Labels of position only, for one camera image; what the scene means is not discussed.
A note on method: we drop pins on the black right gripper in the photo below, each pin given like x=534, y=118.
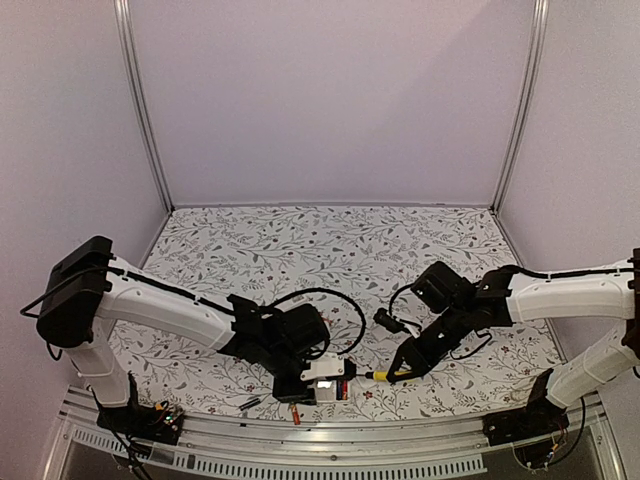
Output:
x=418, y=358

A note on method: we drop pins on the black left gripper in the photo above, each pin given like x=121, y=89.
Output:
x=296, y=395

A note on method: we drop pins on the yellow handled screwdriver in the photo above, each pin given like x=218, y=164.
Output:
x=377, y=375

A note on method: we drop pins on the orange AAA battery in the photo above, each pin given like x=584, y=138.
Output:
x=295, y=414

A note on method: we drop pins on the small white remote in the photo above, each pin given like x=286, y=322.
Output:
x=325, y=391

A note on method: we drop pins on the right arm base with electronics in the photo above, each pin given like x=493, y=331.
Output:
x=539, y=416

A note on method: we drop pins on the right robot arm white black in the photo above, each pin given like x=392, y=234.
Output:
x=511, y=294

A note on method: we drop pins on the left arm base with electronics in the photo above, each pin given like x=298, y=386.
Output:
x=160, y=424

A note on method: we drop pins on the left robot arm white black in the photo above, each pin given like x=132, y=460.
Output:
x=91, y=285

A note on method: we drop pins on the red purple batteries in remote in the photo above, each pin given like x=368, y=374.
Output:
x=342, y=390

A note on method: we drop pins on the floral patterned table mat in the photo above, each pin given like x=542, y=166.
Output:
x=355, y=260

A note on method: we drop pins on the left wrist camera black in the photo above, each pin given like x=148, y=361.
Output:
x=330, y=366

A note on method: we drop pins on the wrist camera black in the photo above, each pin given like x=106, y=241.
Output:
x=393, y=325
x=330, y=366

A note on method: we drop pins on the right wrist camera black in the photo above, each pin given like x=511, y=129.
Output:
x=393, y=325

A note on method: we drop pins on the left aluminium frame post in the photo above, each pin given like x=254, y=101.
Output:
x=133, y=72

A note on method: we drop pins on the aluminium frame post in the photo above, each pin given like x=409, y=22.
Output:
x=133, y=72
x=525, y=99

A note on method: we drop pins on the right aluminium frame post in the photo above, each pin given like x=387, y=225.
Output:
x=525, y=99

